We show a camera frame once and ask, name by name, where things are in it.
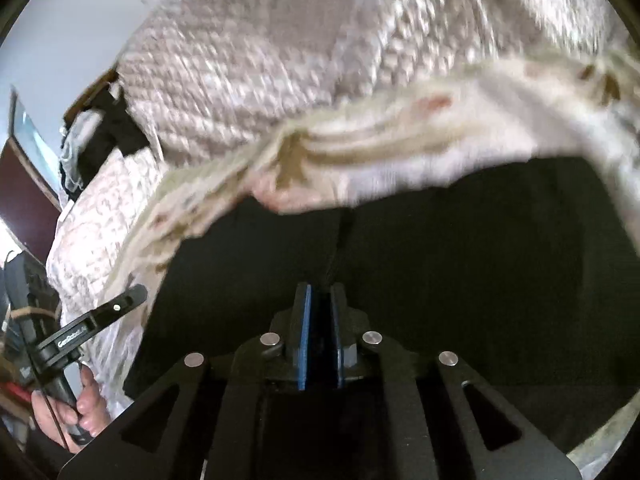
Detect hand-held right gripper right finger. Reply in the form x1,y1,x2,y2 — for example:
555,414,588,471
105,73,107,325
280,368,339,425
327,282,583,480

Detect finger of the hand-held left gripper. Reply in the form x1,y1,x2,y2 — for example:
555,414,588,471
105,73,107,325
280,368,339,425
82,284,149,332

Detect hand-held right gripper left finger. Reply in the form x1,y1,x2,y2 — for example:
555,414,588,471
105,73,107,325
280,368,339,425
57,282,321,480

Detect black pants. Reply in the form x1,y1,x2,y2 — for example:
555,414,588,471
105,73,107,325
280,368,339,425
122,152,632,461

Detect person's left hand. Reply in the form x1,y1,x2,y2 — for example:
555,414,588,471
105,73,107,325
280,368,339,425
31,364,114,455

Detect dark bag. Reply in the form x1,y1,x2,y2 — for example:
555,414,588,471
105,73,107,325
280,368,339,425
0,252,62,356

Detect dark red door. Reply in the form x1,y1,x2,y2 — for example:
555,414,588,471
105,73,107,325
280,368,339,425
0,136,64,257

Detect white hanging cloth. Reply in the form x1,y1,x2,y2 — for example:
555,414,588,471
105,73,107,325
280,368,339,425
59,110,103,202

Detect dark clothes pile at headboard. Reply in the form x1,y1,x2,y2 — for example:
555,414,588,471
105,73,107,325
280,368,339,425
59,89,152,183

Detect brown wooden headboard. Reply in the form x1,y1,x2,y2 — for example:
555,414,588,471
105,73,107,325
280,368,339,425
64,61,122,122

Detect fleece blanket with brown print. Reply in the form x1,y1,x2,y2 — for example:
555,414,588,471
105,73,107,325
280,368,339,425
107,50,640,480

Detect beige quilted blanket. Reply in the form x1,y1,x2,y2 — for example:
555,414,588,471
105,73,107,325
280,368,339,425
116,0,632,173

